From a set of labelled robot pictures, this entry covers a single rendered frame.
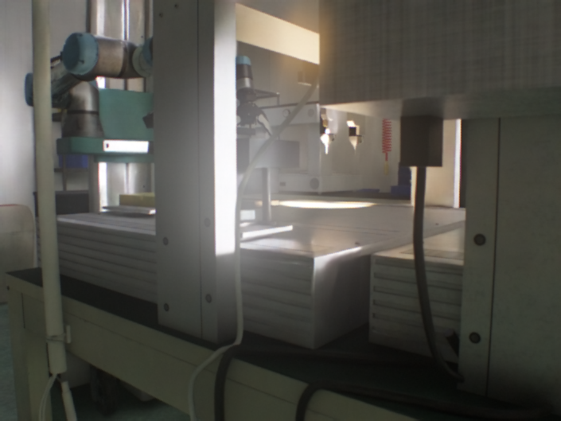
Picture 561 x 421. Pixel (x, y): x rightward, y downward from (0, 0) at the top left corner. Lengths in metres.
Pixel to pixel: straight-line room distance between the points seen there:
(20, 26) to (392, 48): 4.11
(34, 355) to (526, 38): 0.92
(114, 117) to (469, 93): 1.86
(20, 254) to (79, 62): 2.53
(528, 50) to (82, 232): 0.70
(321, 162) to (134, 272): 2.92
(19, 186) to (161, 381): 3.62
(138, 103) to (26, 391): 1.38
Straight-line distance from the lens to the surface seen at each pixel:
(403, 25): 0.31
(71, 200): 2.20
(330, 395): 0.45
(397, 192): 3.44
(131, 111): 2.10
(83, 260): 0.84
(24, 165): 4.19
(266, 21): 0.63
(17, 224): 3.77
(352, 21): 0.32
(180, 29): 0.58
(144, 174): 2.20
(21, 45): 4.30
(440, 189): 1.18
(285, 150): 0.62
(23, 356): 1.01
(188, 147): 0.55
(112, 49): 1.48
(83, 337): 0.78
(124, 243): 0.73
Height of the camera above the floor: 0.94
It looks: 5 degrees down
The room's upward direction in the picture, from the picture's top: straight up
